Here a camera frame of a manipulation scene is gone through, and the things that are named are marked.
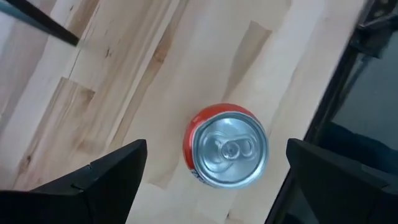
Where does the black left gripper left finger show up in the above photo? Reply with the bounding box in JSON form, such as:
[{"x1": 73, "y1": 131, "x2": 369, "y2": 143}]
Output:
[{"x1": 0, "y1": 139, "x2": 148, "y2": 224}]

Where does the Fanta soda can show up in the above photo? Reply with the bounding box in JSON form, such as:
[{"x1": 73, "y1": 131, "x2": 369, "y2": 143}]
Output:
[{"x1": 182, "y1": 103, "x2": 270, "y2": 189}]

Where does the black aluminium table frame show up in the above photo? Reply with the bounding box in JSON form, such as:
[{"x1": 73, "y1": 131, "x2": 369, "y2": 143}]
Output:
[{"x1": 266, "y1": 0, "x2": 398, "y2": 224}]

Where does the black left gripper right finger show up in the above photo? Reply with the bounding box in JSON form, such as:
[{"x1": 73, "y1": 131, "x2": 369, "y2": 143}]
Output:
[{"x1": 285, "y1": 138, "x2": 398, "y2": 224}]

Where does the wooden shelf with black frame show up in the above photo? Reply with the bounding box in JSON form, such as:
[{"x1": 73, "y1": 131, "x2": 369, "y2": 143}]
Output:
[{"x1": 0, "y1": 0, "x2": 80, "y2": 47}]

